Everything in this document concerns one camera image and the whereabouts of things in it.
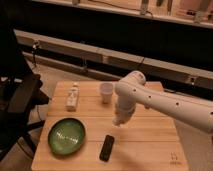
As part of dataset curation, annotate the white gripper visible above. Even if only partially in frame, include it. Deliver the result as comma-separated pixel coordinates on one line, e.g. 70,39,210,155
113,96,136,126

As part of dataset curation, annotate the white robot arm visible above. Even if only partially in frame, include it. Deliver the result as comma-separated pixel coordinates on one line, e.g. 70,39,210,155
113,71,213,133

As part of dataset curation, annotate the green ceramic bowl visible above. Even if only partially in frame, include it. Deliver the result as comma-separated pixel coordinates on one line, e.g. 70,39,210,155
48,118,86,155

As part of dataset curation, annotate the white paper cup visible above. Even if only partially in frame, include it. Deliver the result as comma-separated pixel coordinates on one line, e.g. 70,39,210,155
99,82,114,104

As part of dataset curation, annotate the black rectangular remote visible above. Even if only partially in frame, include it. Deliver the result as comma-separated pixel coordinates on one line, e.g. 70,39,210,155
99,135,115,162

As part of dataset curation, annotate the wooden table top board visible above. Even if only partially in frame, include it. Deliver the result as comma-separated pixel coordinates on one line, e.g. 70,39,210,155
32,81,188,171

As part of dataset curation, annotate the black office chair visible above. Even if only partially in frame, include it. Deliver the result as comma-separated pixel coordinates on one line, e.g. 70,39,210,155
0,26,49,161

